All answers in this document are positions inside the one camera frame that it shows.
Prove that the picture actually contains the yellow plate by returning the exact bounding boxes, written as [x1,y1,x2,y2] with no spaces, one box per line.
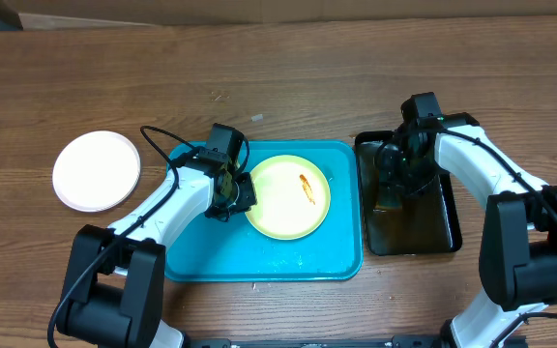
[246,155,331,241]

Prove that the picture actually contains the white plate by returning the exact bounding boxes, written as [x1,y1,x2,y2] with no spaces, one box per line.
[52,130,141,213]

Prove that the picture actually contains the green orange sponge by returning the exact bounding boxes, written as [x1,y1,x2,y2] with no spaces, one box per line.
[374,193,402,211]

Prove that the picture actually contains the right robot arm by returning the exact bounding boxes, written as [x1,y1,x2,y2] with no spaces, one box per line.
[374,113,557,347]

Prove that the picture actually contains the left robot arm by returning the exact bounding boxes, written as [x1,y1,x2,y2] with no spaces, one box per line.
[47,147,255,348]

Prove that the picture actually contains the black water tray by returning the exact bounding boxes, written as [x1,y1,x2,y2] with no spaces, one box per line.
[354,130,462,256]

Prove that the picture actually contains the blue plastic tray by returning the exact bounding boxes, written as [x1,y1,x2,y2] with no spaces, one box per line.
[165,140,364,282]

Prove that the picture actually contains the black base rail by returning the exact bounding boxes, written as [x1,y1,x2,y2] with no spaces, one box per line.
[184,335,450,348]

